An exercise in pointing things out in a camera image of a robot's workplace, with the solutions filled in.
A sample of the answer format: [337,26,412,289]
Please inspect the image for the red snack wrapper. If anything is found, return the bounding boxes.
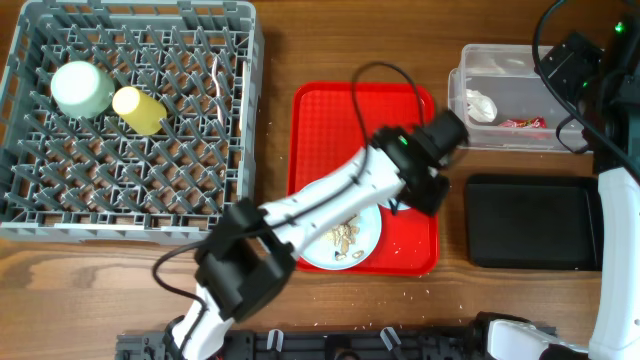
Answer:
[499,117,547,129]

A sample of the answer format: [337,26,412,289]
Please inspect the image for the white napkin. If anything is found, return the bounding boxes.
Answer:
[466,89,498,123]

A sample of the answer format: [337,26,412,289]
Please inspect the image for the large light blue plate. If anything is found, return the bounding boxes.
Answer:
[298,205,382,271]

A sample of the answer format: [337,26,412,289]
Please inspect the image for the yellow cup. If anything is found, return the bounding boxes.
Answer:
[112,86,167,135]

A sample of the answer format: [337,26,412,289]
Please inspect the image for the green bowl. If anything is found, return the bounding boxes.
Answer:
[51,61,115,118]

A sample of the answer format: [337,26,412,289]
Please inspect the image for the small light blue bowl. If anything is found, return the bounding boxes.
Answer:
[379,199,409,211]

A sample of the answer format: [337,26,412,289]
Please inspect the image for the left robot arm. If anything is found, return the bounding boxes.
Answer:
[156,110,468,359]

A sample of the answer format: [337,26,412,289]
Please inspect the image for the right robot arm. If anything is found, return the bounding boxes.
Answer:
[482,1,639,359]

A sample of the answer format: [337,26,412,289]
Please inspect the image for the pink utensil in rack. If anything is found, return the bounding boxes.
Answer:
[211,56,227,125]

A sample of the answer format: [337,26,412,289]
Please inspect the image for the clear plastic bin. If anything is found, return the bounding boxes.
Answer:
[448,44,586,152]

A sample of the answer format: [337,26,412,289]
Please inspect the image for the red plastic tray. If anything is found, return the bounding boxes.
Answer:
[287,82,439,276]

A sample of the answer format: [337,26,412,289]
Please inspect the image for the food scraps on plate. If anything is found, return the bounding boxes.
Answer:
[321,215,364,261]

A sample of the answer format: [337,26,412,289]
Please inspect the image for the black tray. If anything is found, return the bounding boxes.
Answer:
[464,174,603,271]

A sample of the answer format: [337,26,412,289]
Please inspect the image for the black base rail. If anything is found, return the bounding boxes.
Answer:
[114,325,559,360]

